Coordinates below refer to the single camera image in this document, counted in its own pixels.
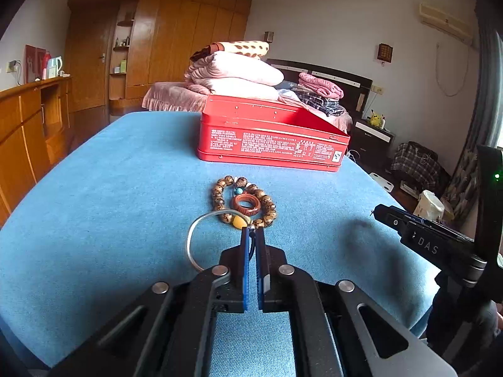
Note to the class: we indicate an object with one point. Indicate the bed with pink bedspread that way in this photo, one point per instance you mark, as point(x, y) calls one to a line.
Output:
point(165, 94)

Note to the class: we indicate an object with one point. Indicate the dark wall lamp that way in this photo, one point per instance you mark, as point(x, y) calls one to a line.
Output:
point(268, 37)

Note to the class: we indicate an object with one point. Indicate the white wall socket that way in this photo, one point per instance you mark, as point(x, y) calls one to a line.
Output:
point(377, 89)

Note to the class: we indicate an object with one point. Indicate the spotted folded blanket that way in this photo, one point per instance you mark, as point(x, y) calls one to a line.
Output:
point(247, 49)

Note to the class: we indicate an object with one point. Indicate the red tin box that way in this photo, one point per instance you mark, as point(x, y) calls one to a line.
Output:
point(255, 145)

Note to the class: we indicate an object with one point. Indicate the white lined bin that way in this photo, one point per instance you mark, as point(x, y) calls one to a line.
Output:
point(429, 206)

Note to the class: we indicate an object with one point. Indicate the dark headboard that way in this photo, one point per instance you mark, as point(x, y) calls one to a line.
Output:
point(342, 78)

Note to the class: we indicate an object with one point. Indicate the brown lattice wall lamp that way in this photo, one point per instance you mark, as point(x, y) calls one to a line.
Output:
point(385, 52)

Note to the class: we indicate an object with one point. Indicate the yellow plush toy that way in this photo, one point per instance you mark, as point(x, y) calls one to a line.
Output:
point(376, 118)

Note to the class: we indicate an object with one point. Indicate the pale pink folded quilt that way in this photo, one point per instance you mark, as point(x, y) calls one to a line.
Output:
point(243, 88)
point(243, 70)

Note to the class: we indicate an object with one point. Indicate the pink folded clothes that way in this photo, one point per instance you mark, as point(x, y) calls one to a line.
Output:
point(318, 84)

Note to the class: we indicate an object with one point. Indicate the wooden wardrobe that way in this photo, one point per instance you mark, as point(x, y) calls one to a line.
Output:
point(177, 39)

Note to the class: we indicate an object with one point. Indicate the wall socket with charger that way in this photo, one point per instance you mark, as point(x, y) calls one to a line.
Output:
point(13, 66)

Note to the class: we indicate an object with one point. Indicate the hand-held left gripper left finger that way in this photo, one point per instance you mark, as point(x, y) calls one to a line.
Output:
point(245, 282)

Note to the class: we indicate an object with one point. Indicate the plaid bag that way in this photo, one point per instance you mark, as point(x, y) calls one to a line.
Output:
point(416, 163)

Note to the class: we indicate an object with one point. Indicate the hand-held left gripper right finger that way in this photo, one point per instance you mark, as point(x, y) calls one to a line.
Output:
point(259, 282)

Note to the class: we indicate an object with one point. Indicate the green box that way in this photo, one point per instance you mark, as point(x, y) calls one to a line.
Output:
point(123, 66)

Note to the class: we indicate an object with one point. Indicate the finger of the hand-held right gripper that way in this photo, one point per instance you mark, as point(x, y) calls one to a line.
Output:
point(426, 243)
point(432, 224)

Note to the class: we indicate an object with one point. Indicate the beige air conditioner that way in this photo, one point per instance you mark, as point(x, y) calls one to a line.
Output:
point(444, 19)

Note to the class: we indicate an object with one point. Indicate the light blue kettle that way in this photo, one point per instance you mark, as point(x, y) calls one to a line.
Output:
point(55, 66)

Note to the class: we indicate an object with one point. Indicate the white bathroom scale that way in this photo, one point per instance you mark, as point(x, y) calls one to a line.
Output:
point(383, 182)

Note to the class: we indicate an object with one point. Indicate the wooden dresser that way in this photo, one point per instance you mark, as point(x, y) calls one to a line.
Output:
point(23, 125)

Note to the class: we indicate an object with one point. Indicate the wooden door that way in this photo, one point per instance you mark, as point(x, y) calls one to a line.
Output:
point(88, 66)

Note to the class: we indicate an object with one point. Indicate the blue table cloth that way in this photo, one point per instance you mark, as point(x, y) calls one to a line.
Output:
point(118, 204)

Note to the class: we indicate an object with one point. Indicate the silver bangle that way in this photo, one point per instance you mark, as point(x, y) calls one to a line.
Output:
point(189, 243)

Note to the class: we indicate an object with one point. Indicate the red photo frame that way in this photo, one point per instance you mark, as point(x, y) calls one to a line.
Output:
point(33, 63)

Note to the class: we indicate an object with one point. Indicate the dark nightstand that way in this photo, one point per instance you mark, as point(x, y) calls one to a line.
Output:
point(373, 141)

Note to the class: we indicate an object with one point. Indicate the red bottle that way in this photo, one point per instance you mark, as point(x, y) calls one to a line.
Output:
point(46, 61)

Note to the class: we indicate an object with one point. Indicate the grey blue pillow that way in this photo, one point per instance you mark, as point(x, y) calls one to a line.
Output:
point(289, 85)

